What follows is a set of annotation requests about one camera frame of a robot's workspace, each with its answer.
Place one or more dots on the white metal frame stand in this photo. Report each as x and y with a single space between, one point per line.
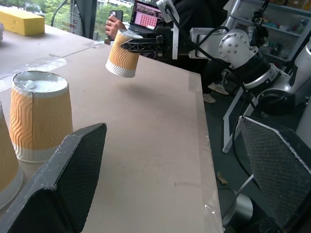
234 116

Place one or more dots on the white storage shelf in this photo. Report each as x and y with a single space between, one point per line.
281 21

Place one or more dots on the person in dark clothes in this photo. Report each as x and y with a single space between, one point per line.
199 14

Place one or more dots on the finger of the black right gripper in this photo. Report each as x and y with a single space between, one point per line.
143 43

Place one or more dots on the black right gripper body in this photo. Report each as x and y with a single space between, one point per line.
166 41

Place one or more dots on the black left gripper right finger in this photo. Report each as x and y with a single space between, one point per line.
274 165

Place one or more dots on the white sneaker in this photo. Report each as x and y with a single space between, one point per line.
209 98
218 88

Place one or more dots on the person's bare hand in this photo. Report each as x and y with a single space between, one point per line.
114 28

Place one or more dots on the orange white ribbed paper cup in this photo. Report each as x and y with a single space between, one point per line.
122 59
6 165
46 121

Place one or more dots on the black smartphone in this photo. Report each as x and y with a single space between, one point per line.
116 15

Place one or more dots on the open laptop with pink screen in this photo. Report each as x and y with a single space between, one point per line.
145 17

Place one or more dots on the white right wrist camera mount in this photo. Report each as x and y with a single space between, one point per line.
175 36

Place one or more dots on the yellow foam block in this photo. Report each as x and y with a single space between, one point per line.
22 23

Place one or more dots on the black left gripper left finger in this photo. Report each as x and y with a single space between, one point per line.
60 184

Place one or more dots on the grey metal cylinder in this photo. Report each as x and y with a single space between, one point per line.
239 208

